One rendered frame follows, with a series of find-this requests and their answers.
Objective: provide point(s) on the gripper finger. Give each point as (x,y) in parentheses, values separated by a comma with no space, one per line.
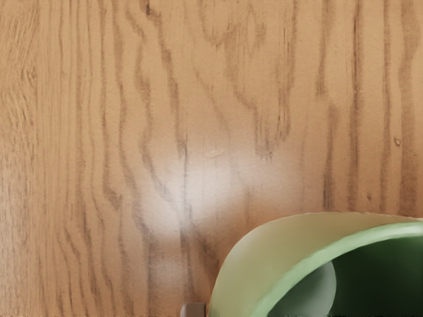
(193,311)

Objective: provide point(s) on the green bowl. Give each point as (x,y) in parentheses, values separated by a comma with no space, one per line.
(271,257)

